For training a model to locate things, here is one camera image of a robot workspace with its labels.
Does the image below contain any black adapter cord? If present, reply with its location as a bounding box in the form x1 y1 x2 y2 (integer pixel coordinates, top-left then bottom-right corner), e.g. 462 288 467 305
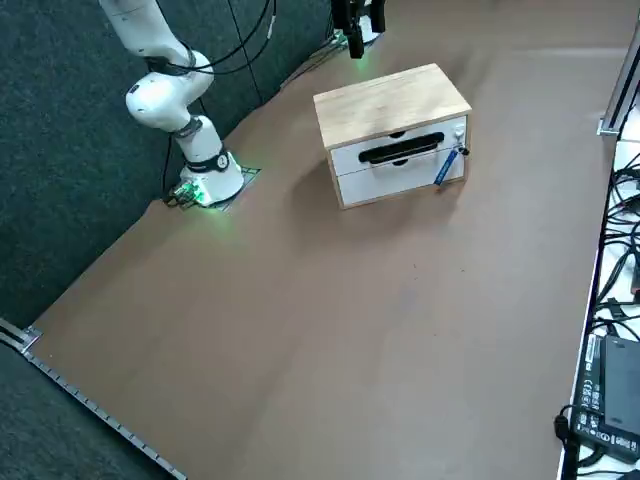
552 403 584 480

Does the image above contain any black cable with white tag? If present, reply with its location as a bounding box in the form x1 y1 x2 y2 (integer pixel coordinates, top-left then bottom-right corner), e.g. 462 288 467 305
192 0 279 76

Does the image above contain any black key with blue strap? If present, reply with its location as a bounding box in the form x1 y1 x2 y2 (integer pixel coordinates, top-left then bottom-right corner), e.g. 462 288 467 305
432 142 472 192

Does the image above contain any aluminium table edge rail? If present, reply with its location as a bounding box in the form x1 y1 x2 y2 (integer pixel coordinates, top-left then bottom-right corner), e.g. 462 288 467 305
0 317 189 480

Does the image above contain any metal camera post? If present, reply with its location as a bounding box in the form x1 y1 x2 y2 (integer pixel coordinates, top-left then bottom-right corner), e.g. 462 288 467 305
602 34 640 126

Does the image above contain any wooden drawer box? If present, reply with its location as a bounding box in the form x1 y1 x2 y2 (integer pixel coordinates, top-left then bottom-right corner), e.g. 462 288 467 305
313 62 474 211

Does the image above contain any silver metal bracket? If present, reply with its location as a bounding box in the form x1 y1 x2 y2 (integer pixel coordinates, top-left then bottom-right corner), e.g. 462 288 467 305
598 115 626 137

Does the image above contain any black power adapter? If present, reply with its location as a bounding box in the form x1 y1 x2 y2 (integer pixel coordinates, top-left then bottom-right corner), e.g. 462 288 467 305
571 333 640 464

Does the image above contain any white drawer front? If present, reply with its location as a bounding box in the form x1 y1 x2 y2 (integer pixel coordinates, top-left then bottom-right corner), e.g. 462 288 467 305
332 147 470 209
327 116 470 180

